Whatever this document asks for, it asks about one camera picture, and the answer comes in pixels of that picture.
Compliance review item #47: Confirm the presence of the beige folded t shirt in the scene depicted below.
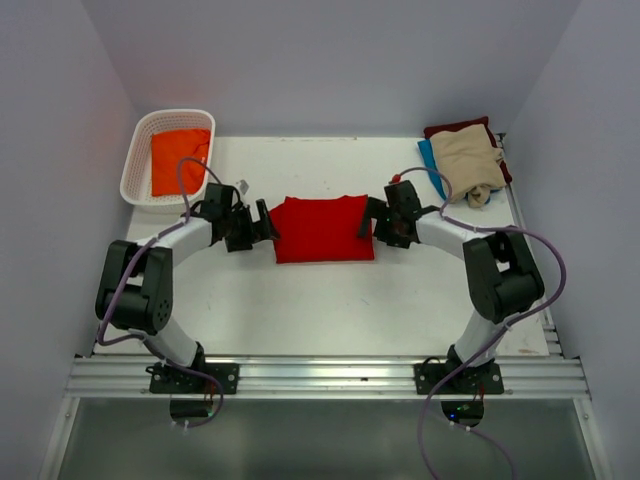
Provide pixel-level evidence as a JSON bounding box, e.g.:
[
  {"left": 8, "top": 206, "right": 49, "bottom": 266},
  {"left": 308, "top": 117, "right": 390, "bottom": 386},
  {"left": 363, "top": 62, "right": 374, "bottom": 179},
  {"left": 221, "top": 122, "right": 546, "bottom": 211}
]
[{"left": 429, "top": 124, "right": 506, "bottom": 209}]

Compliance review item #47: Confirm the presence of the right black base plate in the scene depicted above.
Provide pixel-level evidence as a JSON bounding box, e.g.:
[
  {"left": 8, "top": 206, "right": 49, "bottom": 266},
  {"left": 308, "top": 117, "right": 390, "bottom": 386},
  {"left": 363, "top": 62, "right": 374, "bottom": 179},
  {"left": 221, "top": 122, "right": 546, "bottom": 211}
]
[{"left": 413, "top": 357, "right": 505, "bottom": 395}]

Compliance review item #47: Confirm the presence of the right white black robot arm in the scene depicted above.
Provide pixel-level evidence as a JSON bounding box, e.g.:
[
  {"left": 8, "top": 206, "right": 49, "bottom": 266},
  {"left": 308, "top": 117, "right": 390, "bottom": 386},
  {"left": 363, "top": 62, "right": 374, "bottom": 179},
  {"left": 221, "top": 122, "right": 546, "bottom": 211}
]
[{"left": 358, "top": 181, "right": 545, "bottom": 395}]

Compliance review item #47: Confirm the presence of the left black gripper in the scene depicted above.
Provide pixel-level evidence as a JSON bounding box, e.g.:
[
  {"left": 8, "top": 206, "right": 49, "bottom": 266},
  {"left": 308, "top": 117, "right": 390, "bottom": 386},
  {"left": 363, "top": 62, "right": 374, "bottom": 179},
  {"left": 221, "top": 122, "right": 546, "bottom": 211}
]
[{"left": 222, "top": 199, "right": 279, "bottom": 252}]

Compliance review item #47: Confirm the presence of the white plastic basket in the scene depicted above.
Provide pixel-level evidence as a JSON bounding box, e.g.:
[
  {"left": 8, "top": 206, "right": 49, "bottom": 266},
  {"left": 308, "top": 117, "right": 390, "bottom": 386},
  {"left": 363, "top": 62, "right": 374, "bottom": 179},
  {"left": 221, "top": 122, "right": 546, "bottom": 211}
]
[{"left": 120, "top": 109, "right": 216, "bottom": 214}]

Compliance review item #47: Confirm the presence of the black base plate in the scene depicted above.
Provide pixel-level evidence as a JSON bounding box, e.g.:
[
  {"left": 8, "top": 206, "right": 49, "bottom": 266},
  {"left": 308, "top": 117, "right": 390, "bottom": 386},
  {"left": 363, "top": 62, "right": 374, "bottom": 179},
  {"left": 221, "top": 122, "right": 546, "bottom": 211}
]
[
  {"left": 145, "top": 362, "right": 240, "bottom": 395},
  {"left": 413, "top": 357, "right": 505, "bottom": 395}
]

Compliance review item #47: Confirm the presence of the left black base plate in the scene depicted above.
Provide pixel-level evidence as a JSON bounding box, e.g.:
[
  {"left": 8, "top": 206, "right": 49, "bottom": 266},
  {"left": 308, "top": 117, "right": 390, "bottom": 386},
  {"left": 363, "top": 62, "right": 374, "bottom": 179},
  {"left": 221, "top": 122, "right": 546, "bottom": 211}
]
[{"left": 145, "top": 362, "right": 240, "bottom": 395}]

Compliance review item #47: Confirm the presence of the blue folded t shirt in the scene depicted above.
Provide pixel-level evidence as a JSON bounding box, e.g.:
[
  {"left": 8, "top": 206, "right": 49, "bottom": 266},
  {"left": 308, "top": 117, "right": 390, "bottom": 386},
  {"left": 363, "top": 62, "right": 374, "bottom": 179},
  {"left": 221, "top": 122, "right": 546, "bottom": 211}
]
[{"left": 417, "top": 139, "right": 458, "bottom": 203}]

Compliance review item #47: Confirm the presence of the orange t shirt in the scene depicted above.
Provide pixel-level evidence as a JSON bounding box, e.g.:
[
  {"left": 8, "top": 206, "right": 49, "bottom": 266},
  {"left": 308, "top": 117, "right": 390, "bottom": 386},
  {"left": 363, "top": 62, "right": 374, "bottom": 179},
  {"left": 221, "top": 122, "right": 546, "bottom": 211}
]
[{"left": 151, "top": 128, "right": 211, "bottom": 197}]

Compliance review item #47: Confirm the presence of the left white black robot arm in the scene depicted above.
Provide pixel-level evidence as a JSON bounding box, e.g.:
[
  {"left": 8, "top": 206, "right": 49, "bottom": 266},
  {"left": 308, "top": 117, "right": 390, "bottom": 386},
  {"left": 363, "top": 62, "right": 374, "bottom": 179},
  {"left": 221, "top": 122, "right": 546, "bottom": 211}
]
[{"left": 95, "top": 183, "right": 280, "bottom": 396}]

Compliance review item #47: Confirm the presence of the maroon folded t shirt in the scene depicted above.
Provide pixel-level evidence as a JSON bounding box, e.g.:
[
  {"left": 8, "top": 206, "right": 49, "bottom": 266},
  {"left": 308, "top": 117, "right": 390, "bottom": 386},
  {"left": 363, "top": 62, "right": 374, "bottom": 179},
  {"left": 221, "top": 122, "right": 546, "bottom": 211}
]
[{"left": 423, "top": 116, "right": 513, "bottom": 185}]

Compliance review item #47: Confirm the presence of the red t shirt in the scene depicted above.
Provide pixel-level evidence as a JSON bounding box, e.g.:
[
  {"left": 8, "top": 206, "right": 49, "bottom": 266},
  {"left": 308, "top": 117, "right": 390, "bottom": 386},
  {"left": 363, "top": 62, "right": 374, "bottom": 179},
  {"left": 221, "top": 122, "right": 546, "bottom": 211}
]
[{"left": 269, "top": 195, "right": 375, "bottom": 264}]

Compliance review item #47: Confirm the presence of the aluminium mounting rail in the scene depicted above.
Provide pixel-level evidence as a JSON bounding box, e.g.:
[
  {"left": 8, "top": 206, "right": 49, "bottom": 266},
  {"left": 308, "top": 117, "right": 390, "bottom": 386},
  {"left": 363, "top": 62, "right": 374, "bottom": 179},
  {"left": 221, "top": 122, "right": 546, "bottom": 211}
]
[{"left": 64, "top": 327, "right": 590, "bottom": 400}]

